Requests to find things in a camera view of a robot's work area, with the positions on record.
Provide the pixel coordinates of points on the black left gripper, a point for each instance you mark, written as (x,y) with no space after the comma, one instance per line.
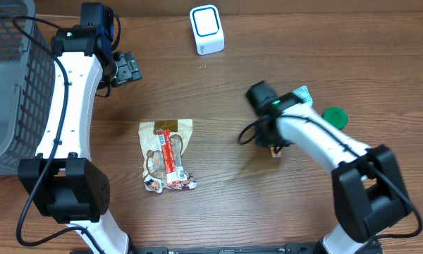
(127,70)

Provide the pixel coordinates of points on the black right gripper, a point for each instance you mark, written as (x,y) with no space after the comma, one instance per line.
(271,142)

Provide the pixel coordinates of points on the orange small carton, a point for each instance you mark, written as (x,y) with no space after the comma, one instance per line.
(275,152)

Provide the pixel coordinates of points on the teal snack packet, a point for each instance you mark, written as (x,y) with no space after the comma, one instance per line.
(303,93)

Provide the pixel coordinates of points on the green lid jar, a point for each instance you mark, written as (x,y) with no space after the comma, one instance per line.
(336,116)

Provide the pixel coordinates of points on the beige cookie bag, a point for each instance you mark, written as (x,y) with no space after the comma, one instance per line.
(154,174)

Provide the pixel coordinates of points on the red snack bar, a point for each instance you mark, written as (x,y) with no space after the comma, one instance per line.
(175,173)

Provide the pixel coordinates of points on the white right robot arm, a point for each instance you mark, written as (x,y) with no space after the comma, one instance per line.
(369,193)

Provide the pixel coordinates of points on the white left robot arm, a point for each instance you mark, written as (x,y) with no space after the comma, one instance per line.
(61,180)

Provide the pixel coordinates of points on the white barcode scanner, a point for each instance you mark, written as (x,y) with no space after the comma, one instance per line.
(207,29)

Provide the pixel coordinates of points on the grey plastic mesh basket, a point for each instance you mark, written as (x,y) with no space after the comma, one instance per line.
(26,84)

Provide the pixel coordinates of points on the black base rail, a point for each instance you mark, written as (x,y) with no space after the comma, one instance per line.
(257,249)

